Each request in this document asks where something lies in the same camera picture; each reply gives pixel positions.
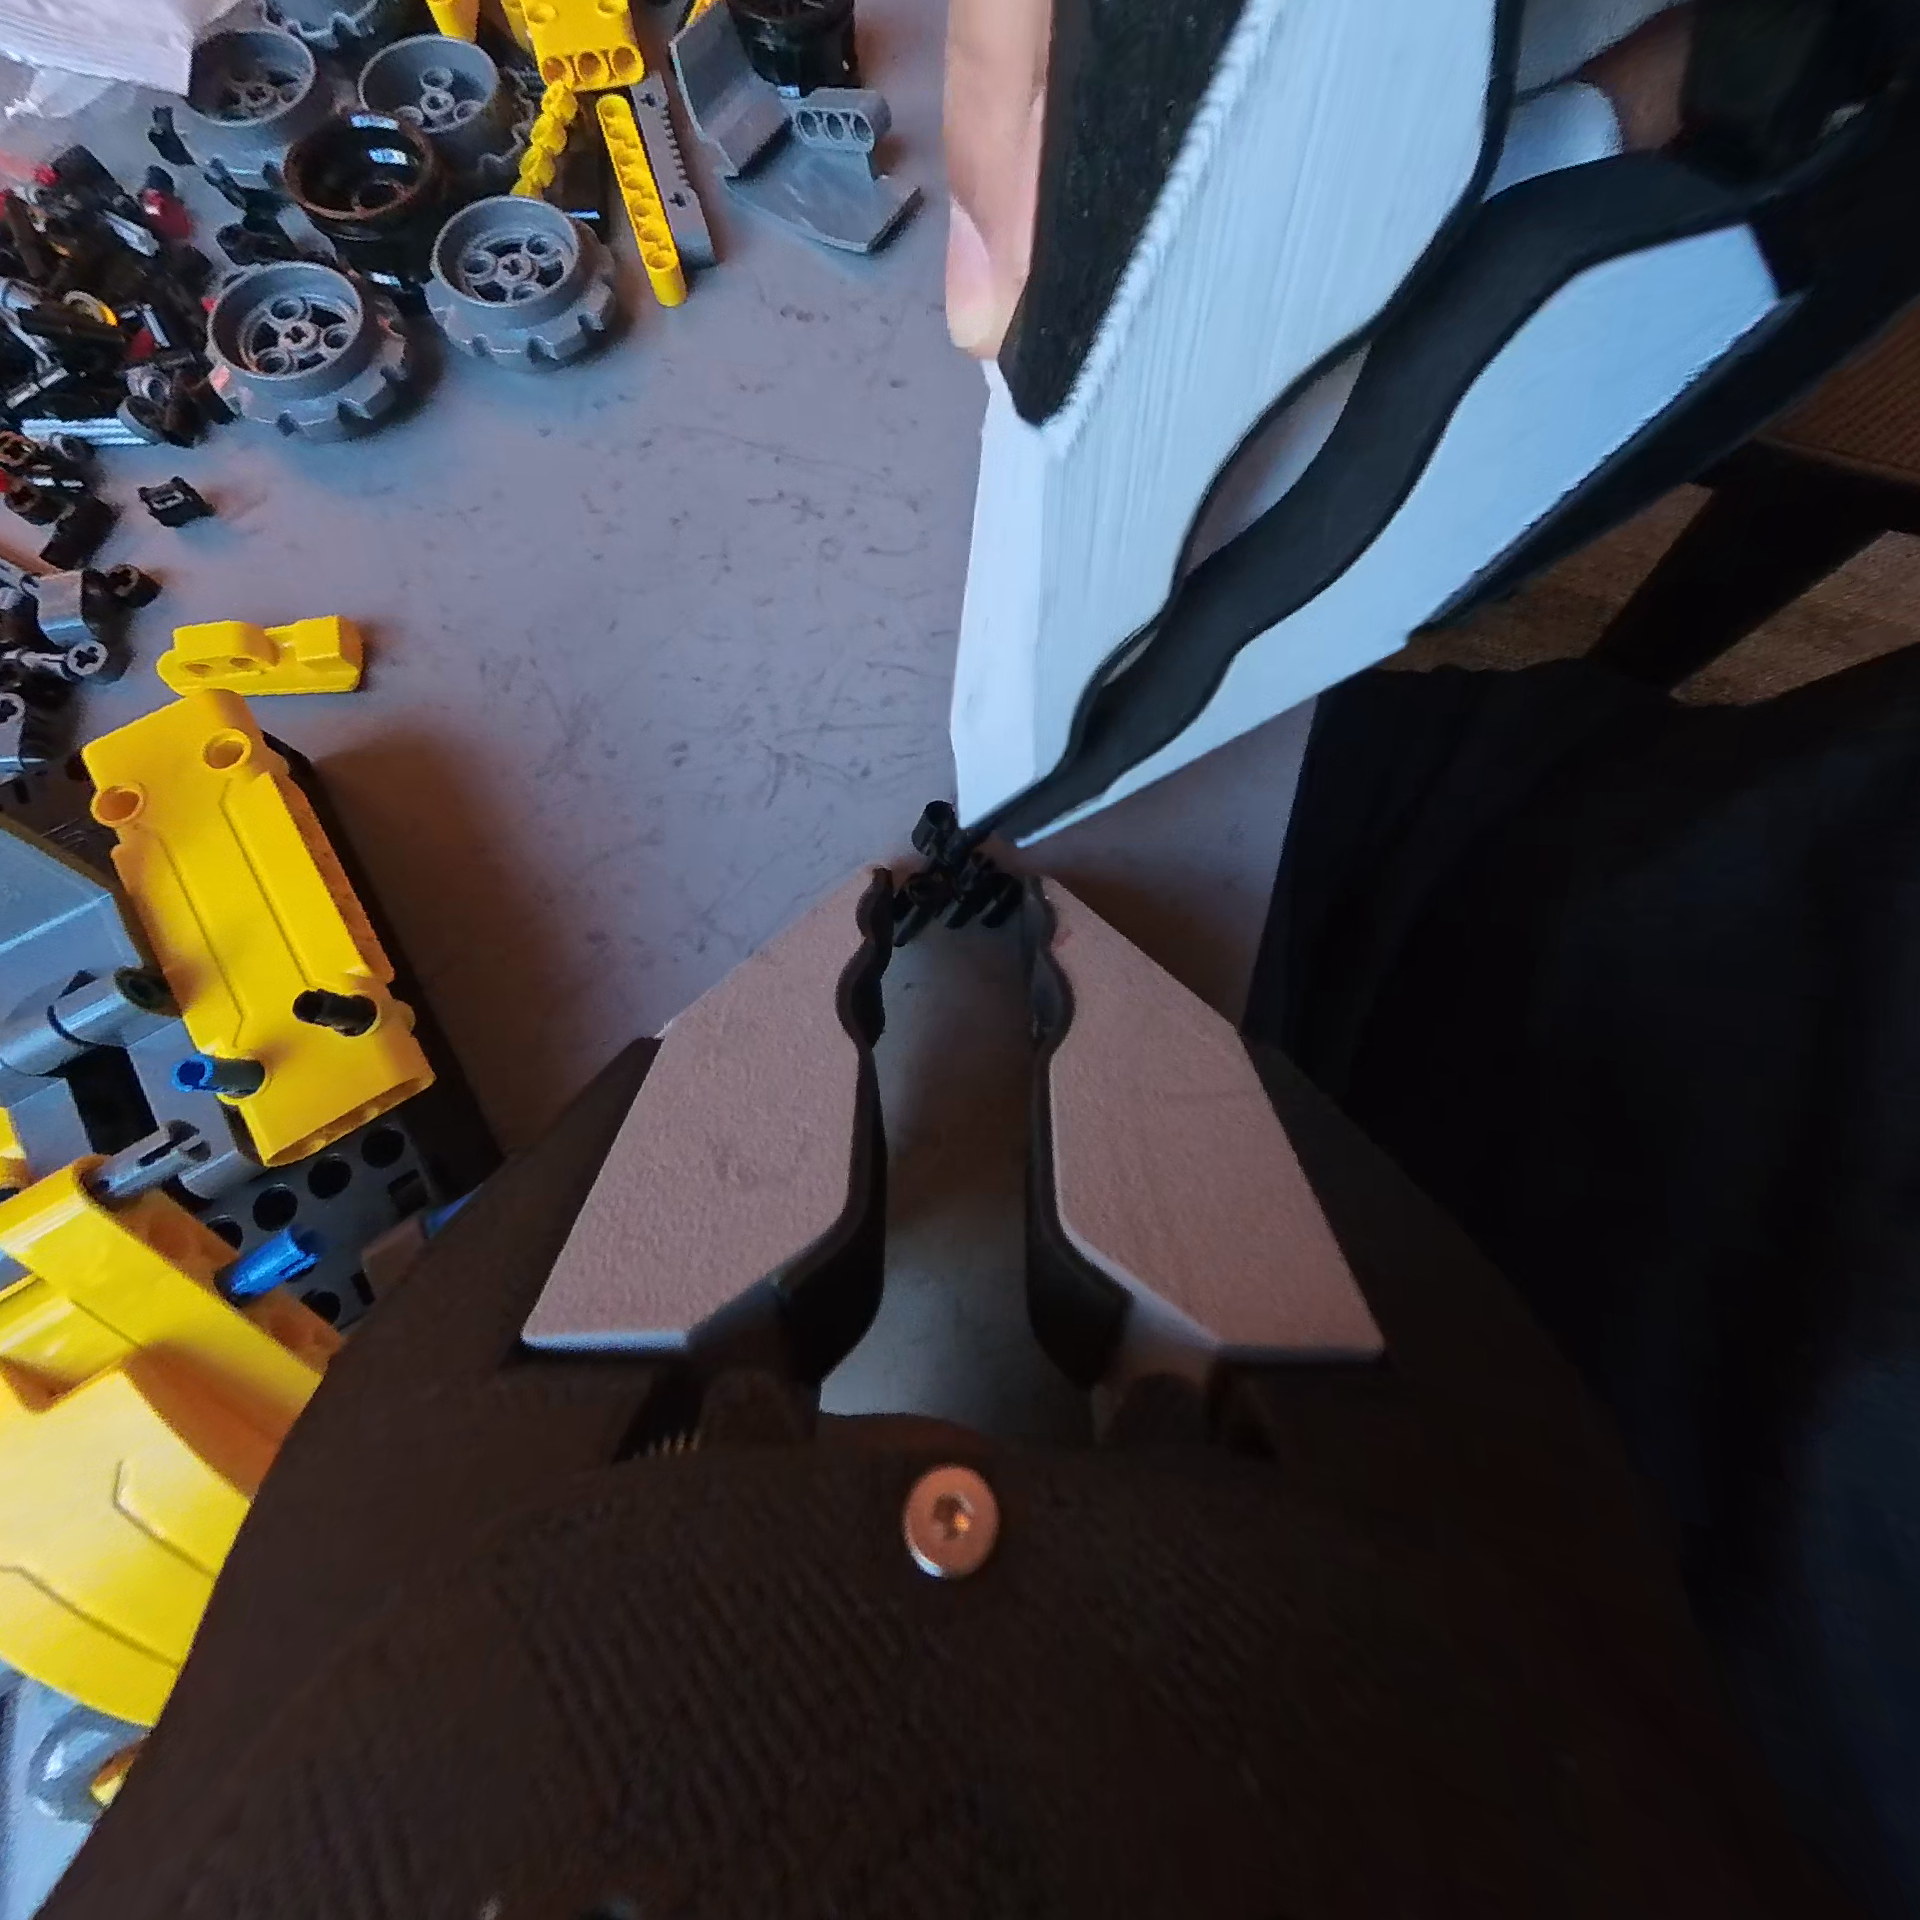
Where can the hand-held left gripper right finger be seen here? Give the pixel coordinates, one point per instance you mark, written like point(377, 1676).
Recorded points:
point(1184, 1171)

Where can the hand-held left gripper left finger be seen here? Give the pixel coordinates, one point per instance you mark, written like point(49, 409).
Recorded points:
point(721, 1171)

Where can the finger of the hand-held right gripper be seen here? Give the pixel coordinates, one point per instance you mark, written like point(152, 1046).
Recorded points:
point(1142, 450)
point(1501, 493)

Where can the black brick connector assembly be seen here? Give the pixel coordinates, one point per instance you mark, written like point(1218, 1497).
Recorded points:
point(960, 900)

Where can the yellow grey brick vehicle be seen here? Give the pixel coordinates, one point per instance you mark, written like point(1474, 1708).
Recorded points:
point(255, 900)

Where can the person's right hand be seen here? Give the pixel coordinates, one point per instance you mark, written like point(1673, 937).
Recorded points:
point(990, 149)

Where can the grey angled brick panel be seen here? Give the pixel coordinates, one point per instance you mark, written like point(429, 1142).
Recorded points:
point(809, 195)

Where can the person's dark clothing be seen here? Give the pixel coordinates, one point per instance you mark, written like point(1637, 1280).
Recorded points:
point(1575, 1200)

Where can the grey toothed rack beam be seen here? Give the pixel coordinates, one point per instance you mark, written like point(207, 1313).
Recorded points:
point(682, 164)

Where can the cluster of yellow brick beams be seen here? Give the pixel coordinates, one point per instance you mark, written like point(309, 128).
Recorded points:
point(645, 195)

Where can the yellow angled brick piece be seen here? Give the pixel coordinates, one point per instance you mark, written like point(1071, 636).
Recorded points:
point(263, 661)

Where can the group of grey toy wheels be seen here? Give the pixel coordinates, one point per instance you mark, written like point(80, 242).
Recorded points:
point(301, 338)

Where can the heap of black red pins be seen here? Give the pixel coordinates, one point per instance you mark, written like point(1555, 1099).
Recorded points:
point(77, 329)

